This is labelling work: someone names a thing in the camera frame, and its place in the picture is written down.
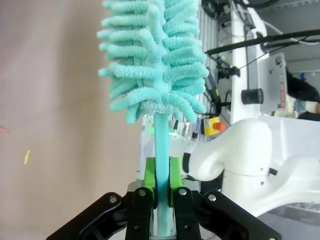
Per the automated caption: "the grey labelled control box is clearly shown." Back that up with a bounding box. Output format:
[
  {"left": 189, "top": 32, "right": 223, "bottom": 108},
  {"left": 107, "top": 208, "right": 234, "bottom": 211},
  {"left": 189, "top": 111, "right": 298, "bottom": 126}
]
[{"left": 258, "top": 51, "right": 289, "bottom": 114}]

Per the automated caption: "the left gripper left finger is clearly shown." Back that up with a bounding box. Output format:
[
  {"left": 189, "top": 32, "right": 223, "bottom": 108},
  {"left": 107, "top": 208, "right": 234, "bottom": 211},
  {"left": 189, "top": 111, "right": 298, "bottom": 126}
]
[{"left": 46, "top": 156, "right": 159, "bottom": 240}]

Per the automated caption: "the black round knob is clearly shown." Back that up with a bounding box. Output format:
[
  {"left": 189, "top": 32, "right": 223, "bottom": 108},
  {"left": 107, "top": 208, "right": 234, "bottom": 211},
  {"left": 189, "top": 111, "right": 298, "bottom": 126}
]
[{"left": 240, "top": 88, "right": 265, "bottom": 106}]

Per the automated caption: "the white machine column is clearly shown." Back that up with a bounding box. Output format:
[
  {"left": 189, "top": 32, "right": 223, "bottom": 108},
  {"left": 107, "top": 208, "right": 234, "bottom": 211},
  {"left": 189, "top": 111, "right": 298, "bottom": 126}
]
[{"left": 231, "top": 0, "right": 288, "bottom": 126}]

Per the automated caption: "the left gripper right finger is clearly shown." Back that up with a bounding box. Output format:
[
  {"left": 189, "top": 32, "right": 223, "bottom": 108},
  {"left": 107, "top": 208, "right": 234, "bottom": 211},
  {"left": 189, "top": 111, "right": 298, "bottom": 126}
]
[{"left": 167, "top": 156, "right": 283, "bottom": 240}]

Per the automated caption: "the black fabric bundle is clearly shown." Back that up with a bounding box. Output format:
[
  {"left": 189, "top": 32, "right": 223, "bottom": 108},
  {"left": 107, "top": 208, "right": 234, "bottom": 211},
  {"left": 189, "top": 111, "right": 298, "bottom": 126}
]
[{"left": 286, "top": 71, "right": 320, "bottom": 121}]

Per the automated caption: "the black metal rod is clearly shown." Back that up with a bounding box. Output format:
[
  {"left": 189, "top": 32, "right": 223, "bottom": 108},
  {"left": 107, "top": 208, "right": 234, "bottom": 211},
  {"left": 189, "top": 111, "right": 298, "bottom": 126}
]
[{"left": 204, "top": 29, "right": 320, "bottom": 55}]

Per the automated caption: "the aluminium profile frame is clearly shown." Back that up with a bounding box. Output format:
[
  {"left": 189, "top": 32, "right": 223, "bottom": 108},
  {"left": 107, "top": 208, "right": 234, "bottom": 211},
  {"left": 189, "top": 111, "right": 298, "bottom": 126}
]
[{"left": 197, "top": 0, "right": 234, "bottom": 118}]

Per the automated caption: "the black clamp mount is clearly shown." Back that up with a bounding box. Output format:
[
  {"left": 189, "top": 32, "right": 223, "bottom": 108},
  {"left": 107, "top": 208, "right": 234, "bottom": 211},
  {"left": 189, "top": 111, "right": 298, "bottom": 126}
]
[{"left": 216, "top": 56, "right": 241, "bottom": 79}]

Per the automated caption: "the teal chenille duster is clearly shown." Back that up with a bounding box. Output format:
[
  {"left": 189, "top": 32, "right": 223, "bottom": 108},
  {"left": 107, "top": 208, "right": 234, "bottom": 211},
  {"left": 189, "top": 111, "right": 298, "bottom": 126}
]
[{"left": 96, "top": 0, "right": 210, "bottom": 238}]

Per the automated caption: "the yellow emergency stop button box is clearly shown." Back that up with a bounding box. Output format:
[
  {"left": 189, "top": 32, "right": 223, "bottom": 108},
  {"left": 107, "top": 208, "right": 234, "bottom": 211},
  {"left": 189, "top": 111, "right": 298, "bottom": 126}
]
[{"left": 202, "top": 116, "right": 226, "bottom": 137}]

